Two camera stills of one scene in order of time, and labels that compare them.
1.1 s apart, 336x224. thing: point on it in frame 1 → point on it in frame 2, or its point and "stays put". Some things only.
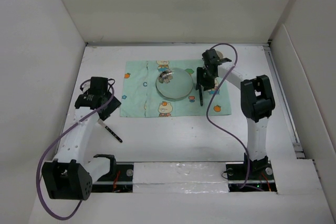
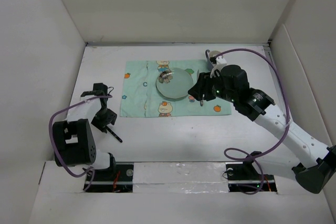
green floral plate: x=174 y=83 stays put
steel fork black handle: x=100 y=121 stays put
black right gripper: x=201 y=81 → x=202 y=86
